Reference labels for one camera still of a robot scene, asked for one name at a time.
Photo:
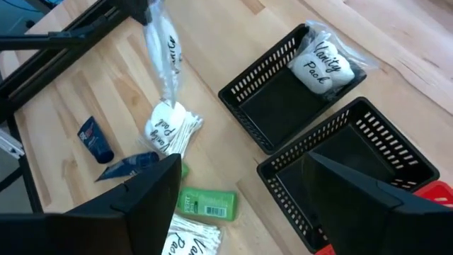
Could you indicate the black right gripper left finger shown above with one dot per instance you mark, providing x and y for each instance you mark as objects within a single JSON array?
[{"x": 141, "y": 212}]

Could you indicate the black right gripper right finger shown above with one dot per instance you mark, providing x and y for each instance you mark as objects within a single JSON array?
[{"x": 371, "y": 219}]

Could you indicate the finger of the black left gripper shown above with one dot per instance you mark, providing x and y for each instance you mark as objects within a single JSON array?
[{"x": 136, "y": 8}]

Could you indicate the clear vanity pack bag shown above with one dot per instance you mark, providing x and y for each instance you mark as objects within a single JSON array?
[
  {"x": 163, "y": 46},
  {"x": 191, "y": 241},
  {"x": 166, "y": 124},
  {"x": 322, "y": 67}
]

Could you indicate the dark blue shave cream tube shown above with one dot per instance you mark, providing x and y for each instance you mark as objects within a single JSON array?
[
  {"x": 131, "y": 165},
  {"x": 95, "y": 140}
]

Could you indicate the green shampoo bottle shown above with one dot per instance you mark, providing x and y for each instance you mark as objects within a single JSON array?
[{"x": 207, "y": 203}]

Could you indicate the red slotted plastic basket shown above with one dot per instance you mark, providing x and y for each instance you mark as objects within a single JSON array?
[{"x": 437, "y": 193}]

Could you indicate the black slotted plastic basket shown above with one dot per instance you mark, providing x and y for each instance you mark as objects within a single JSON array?
[
  {"x": 354, "y": 141},
  {"x": 276, "y": 110}
]

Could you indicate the black aluminium table frame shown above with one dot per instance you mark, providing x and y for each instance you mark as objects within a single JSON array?
[{"x": 53, "y": 65}]

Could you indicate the white metal bracket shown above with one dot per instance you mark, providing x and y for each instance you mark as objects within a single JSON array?
[{"x": 8, "y": 143}]

